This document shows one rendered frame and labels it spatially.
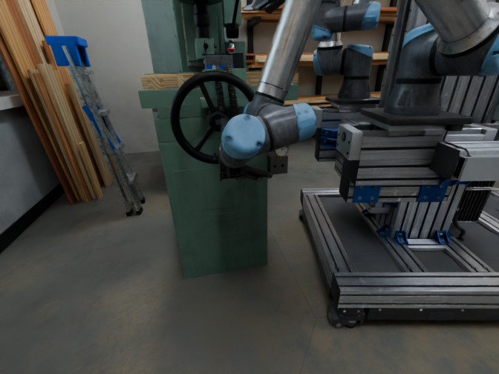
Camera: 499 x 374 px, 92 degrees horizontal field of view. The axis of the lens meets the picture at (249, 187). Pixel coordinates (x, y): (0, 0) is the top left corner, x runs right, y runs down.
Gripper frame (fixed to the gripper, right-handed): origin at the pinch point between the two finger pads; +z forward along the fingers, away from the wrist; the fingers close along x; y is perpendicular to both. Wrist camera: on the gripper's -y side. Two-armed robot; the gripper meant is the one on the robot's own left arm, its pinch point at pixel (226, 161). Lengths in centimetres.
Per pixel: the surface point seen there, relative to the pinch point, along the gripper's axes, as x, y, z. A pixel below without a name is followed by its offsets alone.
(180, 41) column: -11, -63, 31
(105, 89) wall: -111, -147, 230
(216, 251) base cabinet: -6, 36, 48
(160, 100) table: -19.6, -26.8, 12.0
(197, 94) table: -6.6, -28.0, 11.3
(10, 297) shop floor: -105, 44, 63
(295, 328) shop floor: 22, 67, 23
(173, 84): -15.4, -38.7, 23.0
